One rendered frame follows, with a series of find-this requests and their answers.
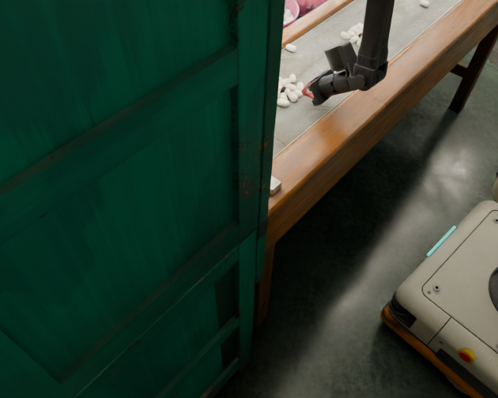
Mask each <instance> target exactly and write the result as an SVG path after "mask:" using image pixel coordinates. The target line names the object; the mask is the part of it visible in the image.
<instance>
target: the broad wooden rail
mask: <svg viewBox="0 0 498 398"><path fill-rule="evenodd" d="M497 25H498V0H462V1H461V2H459V3H458V4H457V5H456V6H455V7H453V8H452V9H451V10H450V11H448V12H447V13H446V14H445V15H444V16H442V17H441V18H440V19H439V20H438V21H437V22H436V23H435V24H433V25H432V26H431V27H430V28H428V29H427V30H426V31H425V32H424V33H422V34H421V35H420V36H419V37H417V38H416V39H415V40H414V41H413V42H412V43H411V44H410V45H409V46H408V47H406V48H405V49H404V50H403V51H401V52H400V53H399V54H398V55H396V56H395V57H394V58H393V59H391V60H390V61H389V62H388V67H387V75H386V76H385V78H384V79H383V80H381V81H380V82H379V83H378V84H376V85H375V86H373V87H372V88H370V89H369V90H367V91H361V90H359V89H357V90H356V91H354V92H353V93H352V94H350V95H349V96H348V97H347V98H346V99H344V100H343V101H342V102H341V103H339V104H338V105H337V106H336V107H335V108H334V109H333V110H332V111H330V112H329V113H328V114H327V115H326V116H324V117H323V118H322V119H321V120H319V121H318V122H317V123H316V124H315V125H313V127H311V128H310V129H309V130H308V131H307V132H306V133H304V134H303V135H302V136H301V137H299V138H298V139H297V140H296V141H295V142H293V143H292V144H291V145H290V146H289V147H287V149H286V150H284V151H283V152H282V153H281V154H280V155H278V156H277V157H276V158H275V159H274V160H273V165H272V176H273V177H275V178H276V179H277V180H279V181H280V182H281V188H280V189H279V190H278V191H277V192H276V193H275V194H273V195H271V194H270V196H269V210H268V226H267V232H266V252H267V251H268V250H269V249H270V248H271V247H272V246H273V245H274V244H275V243H276V242H277V241H278V240H279V239H280V238H281V237H282V236H283V235H284V234H285V233H286V232H287V231H288V230H289V229H290V228H291V227H292V226H293V225H294V224H295V223H296V222H297V221H298V220H299V219H300V218H301V217H302V216H303V215H304V214H305V213H306V212H307V211H308V210H309V209H310V208H311V207H312V206H313V205H314V204H315V203H317V202H318V201H319V200H320V199H321V198H322V197H323V196H324V195H325V194H326V193H327V192H328V191H329V190H330V189H331V188H332V187H333V186H334V185H335V184H336V183H337V182H338V181H339V179H340V178H342V177H343V176H344V175H345V174H346V173H347V172H348V171H349V170H350V169H351V168H352V167H353V166H354V165H355V164H356V163H357V162H358V161H359V160H360V159H361V158H362V157H363V156H364V155H365V154H366V153H367V152H368V151H369V150H370V149H371V148H373V147H374V146H375V145H376V144H377V143H378V142H379V141H380V140H381V139H382V138H383V137H384V136H385V135H386V134H387V133H388V132H389V131H390V130H391V129H392V128H393V127H394V126H395V125H396V124H397V123H398V122H399V121H400V120H401V119H402V118H403V117H404V116H405V115H406V114H407V113H408V112H409V111H410V110H411V109H412V108H413V107H414V106H415V105H416V104H417V103H418V102H419V101H420V100H421V99H422V98H423V97H424V96H425V95H426V94H427V93H428V92H430V91H431V90H432V89H433V88H434V87H435V86H436V85H437V84H438V83H439V82H440V81H441V80H442V79H443V78H444V77H445V76H446V75H447V74H448V73H449V72H450V71H451V70H452V69H453V68H454V67H455V66H456V65H457V64H458V63H459V62H460V61H461V60H462V59H463V58H464V57H465V56H466V55H467V54H468V53H469V52H470V51H471V50H472V49H473V48H474V47H475V46H476V45H477V44H478V43H479V42H481V41H482V40H483V39H484V38H485V37H486V36H487V35H488V34H489V33H490V32H491V31H492V30H493V29H494V28H495V27H496V26H497Z"/></svg>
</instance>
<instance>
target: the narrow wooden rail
mask: <svg viewBox="0 0 498 398"><path fill-rule="evenodd" d="M353 1H355V0H328V1H326V2H324V3H323V4H322V5H320V6H318V7H317V8H315V9H313V10H312V11H311V12H309V13H307V14H306V15H304V16H303V17H301V18H300V19H299V20H297V21H295V22H293V23H292V24H290V25H289V26H288V27H286V28H284V29H283V36H282V46H281V49H284V48H285V47H286V45H287V44H291V43H292V42H294V41H295V40H297V39H299V38H300V37H301V36H303V35H304V34H306V33H307V32H309V31H311V30H312V29H313V28H315V27H316V26H317V25H319V24H321V23H322V22H324V21H325V20H326V19H328V18H329V17H331V16H333V15H334V14H335V13H337V12H338V11H340V10H341V9H343V8H344V7H346V6H347V5H348V4H350V3H351V2H353Z"/></svg>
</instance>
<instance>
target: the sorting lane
mask: <svg viewBox="0 0 498 398"><path fill-rule="evenodd" d="M366 1H367V0H355V1H353V2H351V3H350V4H348V5H347V6H346V7H344V8H343V9H341V10H340V11H338V12H337V13H335V14H334V15H333V16H331V17H329V18H328V19H326V20H325V21H324V22H322V23H321V24H319V25H317V26H316V27H315V28H313V29H312V30H311V31H309V32H307V33H306V34H304V35H303V36H301V37H300V38H299V39H297V40H295V41H294V42H292V43H291V45H293V46H296V51H295V52H291V51H288V50H286V47H285V48H284V49H282V50H281V65H280V76H279V77H282V80H283V79H285V78H289V76H290V75H291V74H294V75H295V77H296V82H295V83H292V82H291V83H290V84H293V85H295V86H296V90H297V84H298V83H299V82H302V83H303V84H304V87H305V86H306V84H307V83H308V82H309V81H310V80H311V79H313V78H314V77H316V76H317V75H319V74H320V73H321V72H323V71H325V70H328V69H330V65H329V62H328V60H327V58H326V54H325V52H324V51H325V50H326V49H327V48H329V47H332V46H333V45H336V44H338V43H341V42H345V41H350V38H349V39H347V40H346V39H343V38H342V37H341V33H342V32H346V33H347V31H349V30H350V28H351V27H353V26H354V25H357V24H358V23H361V24H364V14H365V7H366ZM425 1H428V3H429V4H428V6H427V7H424V6H421V5H420V0H395V1H394V10H393V15H392V20H391V25H390V34H389V40H388V56H387V61H390V60H391V59H393V58H394V57H395V56H396V55H398V54H399V53H400V52H401V51H403V50H404V49H405V48H406V47H408V46H409V45H410V44H411V43H412V42H413V41H414V40H415V39H416V38H417V37H419V36H420V35H421V34H422V33H424V32H425V31H426V30H427V29H428V28H430V27H431V26H432V25H433V24H435V23H436V22H437V21H438V20H439V19H440V18H441V17H442V16H444V15H445V14H446V13H447V12H448V11H450V10H451V9H452V8H453V7H455V6H456V5H457V4H458V3H459V2H461V1H462V0H425ZM353 92H354V91H352V92H346V93H342V94H338V95H335V96H331V97H330V98H329V99H328V100H326V101H325V102H324V103H322V104H321V105H318V106H314V104H313V103H312V99H311V98H309V97H307V96H302V97H298V96H297V97H298V100H297V101H296V102H292V101H291V99H290V98H289V97H288V95H287V100H288V101H289V106H288V107H282V106H279V105H277V113H276V122H275V129H274V153H273V160H274V159H275V158H276V157H277V156H278V155H280V154H281V153H282V152H283V151H284V150H286V149H287V147H289V146H290V145H291V144H292V143H293V142H295V141H296V140H297V139H298V138H299V137H301V136H302V135H303V134H304V133H306V132H307V131H308V130H309V129H310V128H311V127H313V125H315V124H316V123H317V122H318V121H319V120H321V119H322V118H323V117H324V116H326V115H327V114H328V113H329V112H330V111H332V110H333V109H334V108H335V107H336V106H337V105H338V104H339V103H341V102H342V101H343V100H344V99H346V98H347V97H348V96H349V95H350V94H352V93H353Z"/></svg>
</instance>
